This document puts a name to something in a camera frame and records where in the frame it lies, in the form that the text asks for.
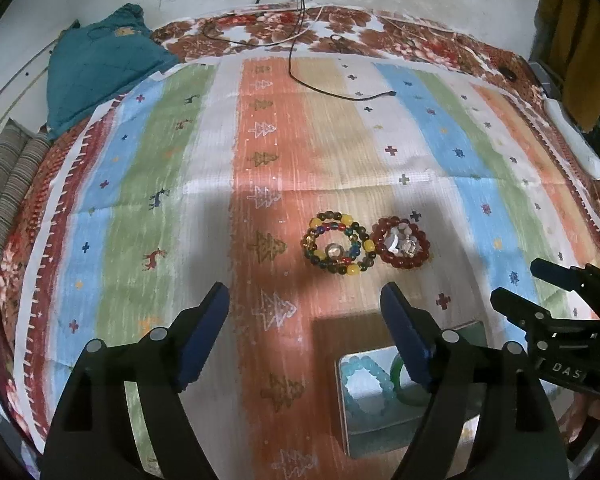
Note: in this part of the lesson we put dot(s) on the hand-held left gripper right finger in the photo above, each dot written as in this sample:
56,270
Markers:
405,335

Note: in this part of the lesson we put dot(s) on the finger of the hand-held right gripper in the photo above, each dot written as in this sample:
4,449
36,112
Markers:
570,277
520,310

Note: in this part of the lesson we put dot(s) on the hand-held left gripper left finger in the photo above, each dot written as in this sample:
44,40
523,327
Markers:
202,335

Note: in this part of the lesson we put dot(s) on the green jade bangle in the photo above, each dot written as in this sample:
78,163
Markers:
395,375

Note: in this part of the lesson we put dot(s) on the metal tin box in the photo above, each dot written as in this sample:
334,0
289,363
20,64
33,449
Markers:
380,440

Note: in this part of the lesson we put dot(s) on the person's right hand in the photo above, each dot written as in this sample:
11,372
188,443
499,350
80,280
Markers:
587,417

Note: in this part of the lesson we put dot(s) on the white power strip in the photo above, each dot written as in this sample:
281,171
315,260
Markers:
575,140

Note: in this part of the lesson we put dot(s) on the striped printed blanket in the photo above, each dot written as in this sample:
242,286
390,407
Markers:
180,185

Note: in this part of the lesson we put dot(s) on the small black object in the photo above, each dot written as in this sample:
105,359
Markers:
507,73

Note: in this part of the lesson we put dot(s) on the yellow hanging cloth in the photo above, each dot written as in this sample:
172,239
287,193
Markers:
575,35

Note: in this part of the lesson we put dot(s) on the grey striped cushion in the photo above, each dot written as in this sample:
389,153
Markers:
10,180

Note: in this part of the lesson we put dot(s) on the teal pillow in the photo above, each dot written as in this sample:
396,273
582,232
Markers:
100,65

